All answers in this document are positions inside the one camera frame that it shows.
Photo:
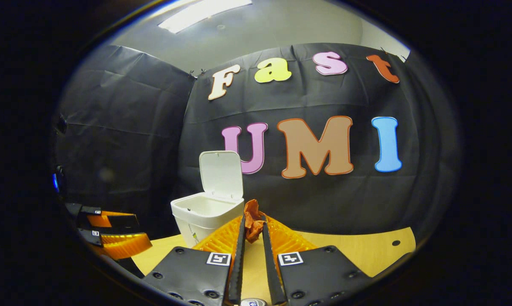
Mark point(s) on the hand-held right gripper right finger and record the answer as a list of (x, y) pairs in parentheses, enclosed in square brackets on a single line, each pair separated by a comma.
[(270, 267)]

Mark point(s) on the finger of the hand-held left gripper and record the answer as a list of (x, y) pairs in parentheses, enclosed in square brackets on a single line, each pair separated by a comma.
[(124, 245), (120, 221)]

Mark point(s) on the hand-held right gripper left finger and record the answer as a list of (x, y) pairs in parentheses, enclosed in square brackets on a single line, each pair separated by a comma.
[(238, 272)]

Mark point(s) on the silver pop can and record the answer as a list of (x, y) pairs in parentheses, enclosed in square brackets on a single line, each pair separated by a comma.
[(253, 303)]

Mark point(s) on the orange paper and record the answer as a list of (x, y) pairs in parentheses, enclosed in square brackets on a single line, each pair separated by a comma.
[(252, 221)]

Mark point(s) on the white desktop garbage bin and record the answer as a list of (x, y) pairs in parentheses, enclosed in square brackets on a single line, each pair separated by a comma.
[(205, 212)]

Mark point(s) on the wooden desktop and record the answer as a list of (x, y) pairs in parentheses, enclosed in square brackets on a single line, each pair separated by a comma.
[(357, 250)]

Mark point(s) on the black backdrop cloth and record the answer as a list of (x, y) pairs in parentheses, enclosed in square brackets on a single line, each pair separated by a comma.
[(323, 199)]

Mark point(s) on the ceiling light panel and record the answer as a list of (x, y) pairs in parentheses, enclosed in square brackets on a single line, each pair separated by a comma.
[(205, 12)]

